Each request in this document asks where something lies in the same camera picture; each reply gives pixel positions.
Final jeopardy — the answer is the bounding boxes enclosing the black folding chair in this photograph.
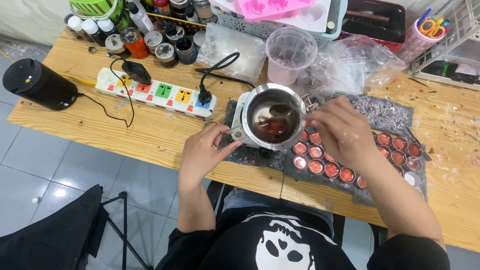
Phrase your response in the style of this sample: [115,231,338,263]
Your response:
[0,184,155,270]

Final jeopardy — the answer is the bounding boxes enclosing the grey plastic basket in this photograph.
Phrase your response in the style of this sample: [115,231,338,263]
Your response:
[215,0,348,49]

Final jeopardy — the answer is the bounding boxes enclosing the pile of metal wick holders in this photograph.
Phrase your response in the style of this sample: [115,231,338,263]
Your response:
[350,95,405,125]

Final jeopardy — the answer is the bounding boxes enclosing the thin black cable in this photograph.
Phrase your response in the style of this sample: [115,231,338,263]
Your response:
[77,57,135,128]

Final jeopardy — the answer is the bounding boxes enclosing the orange bottle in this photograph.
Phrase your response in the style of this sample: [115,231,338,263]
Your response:
[119,27,151,60]

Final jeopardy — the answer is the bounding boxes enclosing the green plastic basket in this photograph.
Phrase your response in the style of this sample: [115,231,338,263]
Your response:
[67,0,130,31]

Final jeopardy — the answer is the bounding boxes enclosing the light grey felt mat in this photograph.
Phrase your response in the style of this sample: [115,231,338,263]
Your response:
[282,94,429,208]

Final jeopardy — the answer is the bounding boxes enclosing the white wire rack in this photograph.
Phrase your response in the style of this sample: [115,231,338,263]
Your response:
[408,0,480,91]

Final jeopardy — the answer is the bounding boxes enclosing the empty white tealight cup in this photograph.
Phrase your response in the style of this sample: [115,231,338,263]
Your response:
[404,171,422,188]

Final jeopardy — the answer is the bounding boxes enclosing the blue denim shorts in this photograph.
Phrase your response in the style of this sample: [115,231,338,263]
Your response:
[220,187,335,238]

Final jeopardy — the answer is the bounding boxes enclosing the white power strip colourful sockets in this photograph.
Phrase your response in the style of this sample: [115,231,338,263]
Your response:
[95,67,218,121]

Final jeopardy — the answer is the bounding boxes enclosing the group of red wax tealights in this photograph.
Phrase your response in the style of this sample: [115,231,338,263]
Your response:
[292,119,425,190]

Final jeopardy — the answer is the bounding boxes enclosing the black cylinder speaker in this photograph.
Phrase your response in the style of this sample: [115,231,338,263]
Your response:
[2,58,80,112]

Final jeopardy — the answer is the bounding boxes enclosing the pink silicone mould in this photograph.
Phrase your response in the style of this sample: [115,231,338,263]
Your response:
[236,0,316,23]

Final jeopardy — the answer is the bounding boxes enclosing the plastic bag of white flakes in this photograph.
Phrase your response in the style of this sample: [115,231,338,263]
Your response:
[195,22,268,84]

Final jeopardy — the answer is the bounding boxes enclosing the person's right hand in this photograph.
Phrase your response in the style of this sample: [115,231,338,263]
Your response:
[302,97,378,170]

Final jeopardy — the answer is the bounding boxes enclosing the orange handled scissors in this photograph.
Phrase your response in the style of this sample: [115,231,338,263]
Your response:
[419,18,446,40]

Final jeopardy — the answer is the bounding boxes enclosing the red and black box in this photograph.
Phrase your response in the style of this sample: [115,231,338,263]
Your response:
[339,0,407,53]

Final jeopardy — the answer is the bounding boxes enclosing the cluster of pigment jars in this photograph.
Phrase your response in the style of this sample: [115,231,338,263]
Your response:
[63,0,215,70]

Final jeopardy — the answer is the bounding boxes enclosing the thin metal tool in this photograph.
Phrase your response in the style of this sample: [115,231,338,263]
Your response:
[400,122,433,163]

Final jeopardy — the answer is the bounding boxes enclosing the pink pen holder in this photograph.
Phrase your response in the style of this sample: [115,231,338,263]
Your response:
[397,17,448,65]

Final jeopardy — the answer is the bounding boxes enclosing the white bottle with black cap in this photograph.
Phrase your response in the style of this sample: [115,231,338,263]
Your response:
[127,1,155,35]

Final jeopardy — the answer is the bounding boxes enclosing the black skull print shirt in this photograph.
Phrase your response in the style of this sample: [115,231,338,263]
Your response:
[155,205,451,270]

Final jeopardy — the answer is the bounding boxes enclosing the crumpled clear plastic bags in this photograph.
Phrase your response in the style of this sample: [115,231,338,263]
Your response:
[299,34,408,99]

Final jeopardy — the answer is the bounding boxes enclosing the yellow cable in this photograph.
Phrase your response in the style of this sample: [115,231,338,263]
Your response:
[59,73,97,86]

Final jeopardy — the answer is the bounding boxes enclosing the metal spoon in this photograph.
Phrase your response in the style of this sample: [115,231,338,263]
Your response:
[268,104,309,118]

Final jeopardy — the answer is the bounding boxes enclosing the clear plastic measuring cup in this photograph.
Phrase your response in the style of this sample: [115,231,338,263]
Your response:
[265,26,319,87]

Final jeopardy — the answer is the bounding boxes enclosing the white electric hot plate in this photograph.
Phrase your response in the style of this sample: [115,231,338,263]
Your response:
[230,92,293,158]

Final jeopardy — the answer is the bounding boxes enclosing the black power adapter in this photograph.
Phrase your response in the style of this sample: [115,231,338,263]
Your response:
[121,59,152,86]

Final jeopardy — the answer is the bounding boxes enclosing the person's left hand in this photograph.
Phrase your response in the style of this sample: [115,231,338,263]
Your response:
[179,121,243,181]

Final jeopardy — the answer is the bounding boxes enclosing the steel melting pot with handle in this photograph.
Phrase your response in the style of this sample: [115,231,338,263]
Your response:
[219,83,307,152]

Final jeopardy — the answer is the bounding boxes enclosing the black plug with thick cable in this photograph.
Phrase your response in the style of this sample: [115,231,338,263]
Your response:
[194,52,256,107]

